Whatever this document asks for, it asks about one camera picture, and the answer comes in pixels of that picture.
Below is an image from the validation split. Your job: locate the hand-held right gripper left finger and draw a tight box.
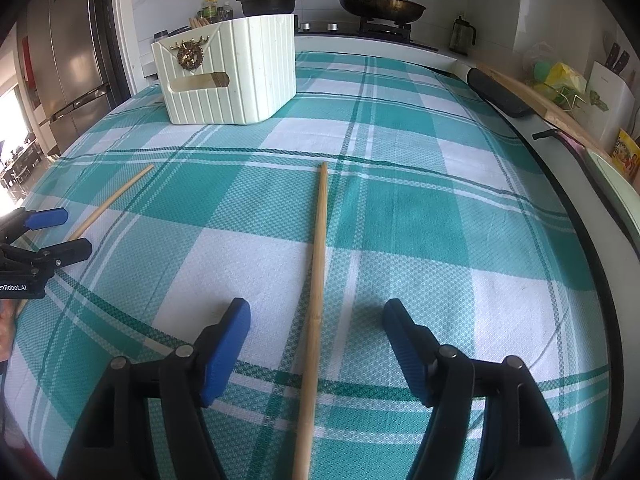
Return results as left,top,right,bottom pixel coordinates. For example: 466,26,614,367
56,298,252,480

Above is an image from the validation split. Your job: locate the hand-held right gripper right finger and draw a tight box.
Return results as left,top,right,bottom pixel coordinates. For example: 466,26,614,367
382,298,576,480

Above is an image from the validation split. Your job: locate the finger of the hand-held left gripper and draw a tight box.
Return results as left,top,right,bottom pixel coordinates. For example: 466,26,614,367
0,238,93,279
0,208,69,244

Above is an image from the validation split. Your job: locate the white ribbed storage box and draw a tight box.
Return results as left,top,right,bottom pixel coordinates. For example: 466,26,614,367
151,14,297,126

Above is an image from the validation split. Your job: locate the dark background furniture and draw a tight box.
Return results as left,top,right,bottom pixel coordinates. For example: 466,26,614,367
0,132,42,187

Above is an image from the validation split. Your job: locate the teal plaid tablecloth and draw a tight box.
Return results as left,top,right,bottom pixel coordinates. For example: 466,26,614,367
2,50,613,480

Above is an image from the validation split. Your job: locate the stainless steel refrigerator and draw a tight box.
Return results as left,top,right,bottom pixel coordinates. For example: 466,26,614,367
17,0,118,153

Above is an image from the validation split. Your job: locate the pale green tray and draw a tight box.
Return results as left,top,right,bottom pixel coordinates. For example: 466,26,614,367
585,147,640,256

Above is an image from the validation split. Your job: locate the black oblong pad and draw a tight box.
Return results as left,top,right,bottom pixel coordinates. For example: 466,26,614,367
467,66,535,118

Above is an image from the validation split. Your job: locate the wooden cutting board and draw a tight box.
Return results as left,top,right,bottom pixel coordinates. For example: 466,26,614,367
475,62,608,153

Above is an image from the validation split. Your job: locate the yellow snack packet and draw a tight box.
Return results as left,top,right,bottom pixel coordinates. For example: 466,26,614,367
611,129,640,183

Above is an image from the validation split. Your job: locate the white knife block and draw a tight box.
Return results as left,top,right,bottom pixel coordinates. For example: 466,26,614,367
585,60,636,148

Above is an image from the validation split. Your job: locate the black clay pot red lid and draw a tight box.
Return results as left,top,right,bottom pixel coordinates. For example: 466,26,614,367
236,0,303,17

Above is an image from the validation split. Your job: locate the yellow green plastic bag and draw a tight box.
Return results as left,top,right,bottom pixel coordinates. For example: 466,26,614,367
525,42,588,106

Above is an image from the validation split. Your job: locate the glass kettle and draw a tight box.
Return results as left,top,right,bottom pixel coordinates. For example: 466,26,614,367
449,14,477,56

